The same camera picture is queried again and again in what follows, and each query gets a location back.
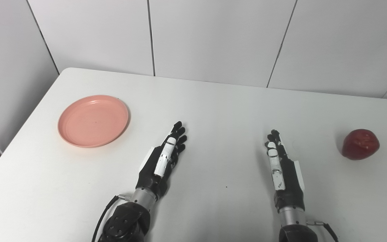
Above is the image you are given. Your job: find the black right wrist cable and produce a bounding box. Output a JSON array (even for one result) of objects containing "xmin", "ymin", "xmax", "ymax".
[{"xmin": 306, "ymin": 220, "xmax": 339, "ymax": 242}]

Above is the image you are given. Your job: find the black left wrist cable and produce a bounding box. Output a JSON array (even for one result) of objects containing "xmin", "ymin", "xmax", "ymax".
[{"xmin": 91, "ymin": 194, "xmax": 131, "ymax": 242}]

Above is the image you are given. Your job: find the red apple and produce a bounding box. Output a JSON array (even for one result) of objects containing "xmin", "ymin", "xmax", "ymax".
[{"xmin": 341, "ymin": 129, "xmax": 380, "ymax": 160}]

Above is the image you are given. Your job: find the pink round plate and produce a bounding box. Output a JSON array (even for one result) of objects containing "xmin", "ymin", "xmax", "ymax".
[{"xmin": 58, "ymin": 95, "xmax": 129, "ymax": 148}]

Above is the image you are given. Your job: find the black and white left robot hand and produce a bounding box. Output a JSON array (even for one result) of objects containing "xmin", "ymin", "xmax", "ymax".
[{"xmin": 136, "ymin": 121, "xmax": 188, "ymax": 201}]

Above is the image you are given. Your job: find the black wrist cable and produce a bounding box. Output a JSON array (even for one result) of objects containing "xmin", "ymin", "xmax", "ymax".
[
  {"xmin": 306, "ymin": 220, "xmax": 339, "ymax": 242},
  {"xmin": 91, "ymin": 194, "xmax": 131, "ymax": 242}
]

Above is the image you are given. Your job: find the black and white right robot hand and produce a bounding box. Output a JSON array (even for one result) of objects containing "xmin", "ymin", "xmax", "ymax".
[{"xmin": 265, "ymin": 129, "xmax": 306, "ymax": 213}]

